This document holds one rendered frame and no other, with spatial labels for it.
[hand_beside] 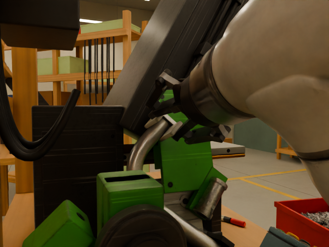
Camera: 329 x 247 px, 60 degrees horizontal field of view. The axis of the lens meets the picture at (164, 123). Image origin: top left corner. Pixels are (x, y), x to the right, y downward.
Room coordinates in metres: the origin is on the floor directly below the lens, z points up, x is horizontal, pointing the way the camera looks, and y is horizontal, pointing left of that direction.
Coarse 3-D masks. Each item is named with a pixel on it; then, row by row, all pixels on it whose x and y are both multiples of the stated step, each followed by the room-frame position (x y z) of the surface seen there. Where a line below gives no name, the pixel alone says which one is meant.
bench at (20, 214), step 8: (32, 192) 1.18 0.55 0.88; (16, 200) 1.07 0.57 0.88; (24, 200) 1.07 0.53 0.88; (32, 200) 1.07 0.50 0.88; (16, 208) 0.99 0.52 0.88; (24, 208) 0.99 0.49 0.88; (32, 208) 0.99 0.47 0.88; (8, 216) 0.91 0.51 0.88; (16, 216) 0.91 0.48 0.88; (24, 216) 0.91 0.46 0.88; (32, 216) 0.91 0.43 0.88; (8, 224) 0.85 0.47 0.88; (16, 224) 0.85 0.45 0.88; (24, 224) 0.85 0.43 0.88; (32, 224) 0.85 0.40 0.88; (8, 232) 0.79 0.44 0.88; (16, 232) 0.79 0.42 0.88; (24, 232) 0.79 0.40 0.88; (8, 240) 0.75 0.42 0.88; (16, 240) 0.75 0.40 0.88
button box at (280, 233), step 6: (270, 228) 0.65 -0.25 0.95; (276, 228) 0.64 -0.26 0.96; (270, 234) 0.64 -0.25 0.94; (276, 234) 0.63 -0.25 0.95; (282, 234) 0.62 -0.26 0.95; (264, 240) 0.65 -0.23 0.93; (270, 240) 0.63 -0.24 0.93; (276, 240) 0.62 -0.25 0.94; (282, 240) 0.61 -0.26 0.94; (288, 240) 0.60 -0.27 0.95; (294, 240) 0.59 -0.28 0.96; (264, 246) 0.64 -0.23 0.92; (270, 246) 0.62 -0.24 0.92; (276, 246) 0.61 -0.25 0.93; (282, 246) 0.60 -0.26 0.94; (288, 246) 0.59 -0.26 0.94; (294, 246) 0.58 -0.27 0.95; (300, 246) 0.57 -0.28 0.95; (306, 246) 0.56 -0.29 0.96
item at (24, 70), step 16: (16, 48) 1.16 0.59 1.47; (32, 48) 1.18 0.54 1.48; (16, 64) 1.16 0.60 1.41; (32, 64) 1.18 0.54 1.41; (16, 80) 1.16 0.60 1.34; (32, 80) 1.18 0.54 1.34; (16, 96) 1.16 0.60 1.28; (32, 96) 1.18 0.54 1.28; (16, 112) 1.16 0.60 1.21; (16, 160) 1.15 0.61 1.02; (0, 176) 0.36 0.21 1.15; (16, 176) 1.15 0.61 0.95; (32, 176) 1.18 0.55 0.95; (0, 192) 0.36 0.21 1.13; (16, 192) 1.15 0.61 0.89; (0, 208) 0.36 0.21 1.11; (0, 224) 0.35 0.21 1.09; (0, 240) 0.35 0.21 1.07
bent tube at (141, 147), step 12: (168, 120) 0.53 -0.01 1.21; (144, 132) 0.53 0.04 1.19; (156, 132) 0.53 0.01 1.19; (144, 144) 0.52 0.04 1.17; (132, 156) 0.51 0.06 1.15; (144, 156) 0.51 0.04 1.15; (132, 168) 0.50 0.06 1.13; (180, 216) 0.51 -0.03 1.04; (192, 228) 0.50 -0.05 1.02; (192, 240) 0.50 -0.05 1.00; (204, 240) 0.50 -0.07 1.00
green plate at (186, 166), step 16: (192, 128) 0.60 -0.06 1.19; (160, 144) 0.56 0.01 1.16; (176, 144) 0.57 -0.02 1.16; (192, 144) 0.59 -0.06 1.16; (208, 144) 0.60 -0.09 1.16; (160, 160) 0.56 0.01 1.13; (176, 160) 0.56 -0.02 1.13; (192, 160) 0.58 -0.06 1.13; (208, 160) 0.59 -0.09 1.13; (176, 176) 0.56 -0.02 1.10; (192, 176) 0.57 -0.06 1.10; (176, 192) 0.55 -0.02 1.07
